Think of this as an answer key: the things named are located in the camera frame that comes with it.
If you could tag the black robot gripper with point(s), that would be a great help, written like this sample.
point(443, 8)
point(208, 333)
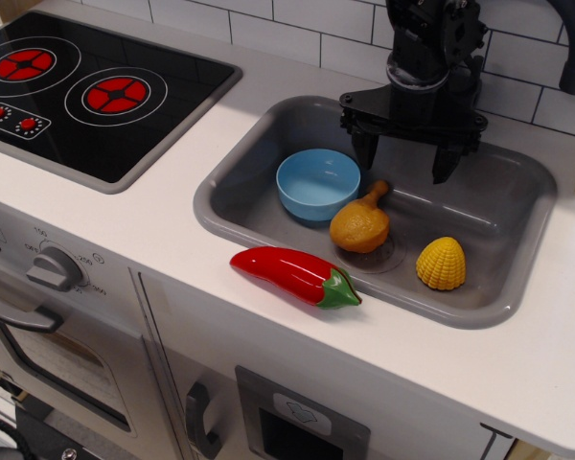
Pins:
point(443, 117)

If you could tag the yellow toy corn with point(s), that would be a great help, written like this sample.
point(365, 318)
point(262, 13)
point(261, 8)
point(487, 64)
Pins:
point(442, 264)

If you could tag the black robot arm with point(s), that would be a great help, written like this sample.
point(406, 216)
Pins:
point(434, 84)

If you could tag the light blue plastic bowl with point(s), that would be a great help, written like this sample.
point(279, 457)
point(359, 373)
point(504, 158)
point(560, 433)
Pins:
point(314, 184)

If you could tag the grey toy sink basin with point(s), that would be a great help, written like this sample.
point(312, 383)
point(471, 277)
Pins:
point(495, 204)

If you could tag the toy chicken drumstick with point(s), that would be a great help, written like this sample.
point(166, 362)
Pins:
point(361, 226)

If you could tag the red toy chili pepper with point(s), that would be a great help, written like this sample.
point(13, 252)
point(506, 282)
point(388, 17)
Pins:
point(309, 278)

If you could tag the grey dishwasher panel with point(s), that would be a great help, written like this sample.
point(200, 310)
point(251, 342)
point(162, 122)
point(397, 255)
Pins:
point(282, 424)

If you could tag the black toy stovetop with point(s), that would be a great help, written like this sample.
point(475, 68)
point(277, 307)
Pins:
point(96, 107)

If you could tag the grey oven knob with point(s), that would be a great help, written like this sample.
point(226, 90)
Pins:
point(54, 269)

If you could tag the toy oven door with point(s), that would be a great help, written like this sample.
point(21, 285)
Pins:
point(93, 370)

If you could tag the grey cabinet door handle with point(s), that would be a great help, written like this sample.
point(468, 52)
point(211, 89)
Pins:
point(205, 443)

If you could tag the grey oven door handle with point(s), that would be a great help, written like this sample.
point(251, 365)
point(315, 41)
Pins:
point(40, 320)

